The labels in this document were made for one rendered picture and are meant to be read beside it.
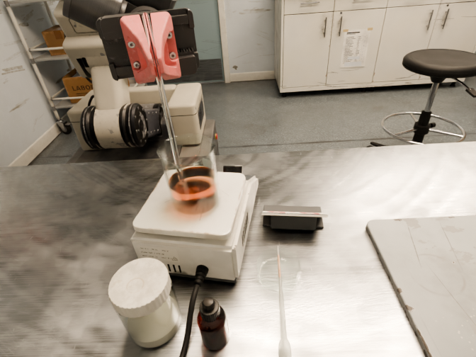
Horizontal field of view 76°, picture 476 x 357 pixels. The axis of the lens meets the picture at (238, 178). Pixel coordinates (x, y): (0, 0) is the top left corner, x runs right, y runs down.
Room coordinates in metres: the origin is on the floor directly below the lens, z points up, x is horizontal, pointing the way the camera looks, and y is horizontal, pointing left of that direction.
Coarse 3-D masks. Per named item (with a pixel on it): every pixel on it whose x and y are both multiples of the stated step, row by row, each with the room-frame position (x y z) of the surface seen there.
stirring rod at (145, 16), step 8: (144, 16) 0.29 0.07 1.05; (144, 24) 0.29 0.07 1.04; (152, 40) 0.29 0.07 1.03; (152, 48) 0.29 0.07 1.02; (152, 56) 0.29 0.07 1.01; (160, 72) 0.29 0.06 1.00; (160, 80) 0.29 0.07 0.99; (160, 88) 0.29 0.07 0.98; (160, 96) 0.29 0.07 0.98; (168, 112) 0.29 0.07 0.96; (168, 120) 0.29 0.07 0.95; (168, 128) 0.29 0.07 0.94; (176, 152) 0.29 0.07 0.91; (176, 160) 0.29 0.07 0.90
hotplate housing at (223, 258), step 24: (240, 216) 0.28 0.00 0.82; (144, 240) 0.25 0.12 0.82; (168, 240) 0.25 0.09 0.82; (192, 240) 0.24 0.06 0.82; (216, 240) 0.24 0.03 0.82; (240, 240) 0.25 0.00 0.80; (168, 264) 0.24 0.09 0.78; (192, 264) 0.24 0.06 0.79; (216, 264) 0.23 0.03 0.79; (240, 264) 0.24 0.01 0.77
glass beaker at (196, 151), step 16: (160, 144) 0.30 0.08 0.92; (176, 144) 0.31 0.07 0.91; (192, 144) 0.32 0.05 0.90; (208, 144) 0.31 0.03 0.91; (192, 160) 0.32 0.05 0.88; (208, 160) 0.27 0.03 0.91; (176, 176) 0.26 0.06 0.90; (192, 176) 0.26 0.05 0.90; (208, 176) 0.27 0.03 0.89; (176, 192) 0.26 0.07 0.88; (192, 192) 0.26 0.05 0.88; (208, 192) 0.27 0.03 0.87; (176, 208) 0.27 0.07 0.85; (192, 208) 0.26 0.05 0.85; (208, 208) 0.26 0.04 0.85
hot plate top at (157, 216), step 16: (224, 176) 0.34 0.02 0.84; (240, 176) 0.34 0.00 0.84; (160, 192) 0.32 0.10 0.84; (224, 192) 0.31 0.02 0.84; (240, 192) 0.30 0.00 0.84; (144, 208) 0.29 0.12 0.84; (160, 208) 0.28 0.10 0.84; (224, 208) 0.27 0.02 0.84; (144, 224) 0.26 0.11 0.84; (160, 224) 0.26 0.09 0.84; (176, 224) 0.25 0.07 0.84; (192, 224) 0.25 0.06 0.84; (208, 224) 0.25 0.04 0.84; (224, 224) 0.25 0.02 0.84
